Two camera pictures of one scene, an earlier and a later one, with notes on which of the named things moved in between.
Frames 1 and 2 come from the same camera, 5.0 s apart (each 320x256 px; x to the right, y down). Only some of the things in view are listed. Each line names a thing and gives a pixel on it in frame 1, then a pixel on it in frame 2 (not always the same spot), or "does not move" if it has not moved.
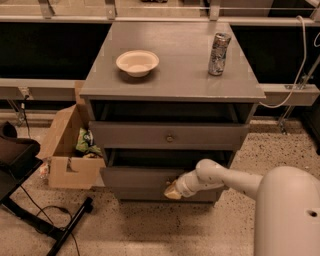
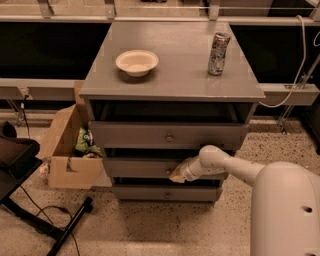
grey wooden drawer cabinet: (162, 97) does not move
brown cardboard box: (68, 169) does not move
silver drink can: (218, 53) does not move
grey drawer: (130, 178) to (137, 168)
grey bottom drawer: (157, 195) does not move
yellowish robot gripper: (182, 187) to (187, 169)
